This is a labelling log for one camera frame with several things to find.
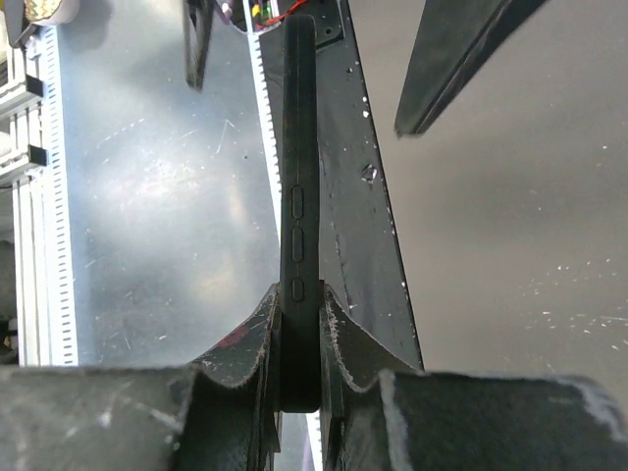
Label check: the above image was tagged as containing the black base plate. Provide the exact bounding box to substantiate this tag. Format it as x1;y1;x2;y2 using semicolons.
258;0;426;372

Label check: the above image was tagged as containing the black phone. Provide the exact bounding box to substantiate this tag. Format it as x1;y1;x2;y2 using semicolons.
280;15;321;413

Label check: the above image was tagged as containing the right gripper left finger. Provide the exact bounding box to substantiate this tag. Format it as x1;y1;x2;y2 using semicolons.
1;287;281;470

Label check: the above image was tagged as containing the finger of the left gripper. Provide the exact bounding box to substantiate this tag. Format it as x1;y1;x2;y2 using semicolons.
182;0;214;92
394;0;546;136

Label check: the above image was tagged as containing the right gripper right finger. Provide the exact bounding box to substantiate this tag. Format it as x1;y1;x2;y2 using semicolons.
320;288;627;470

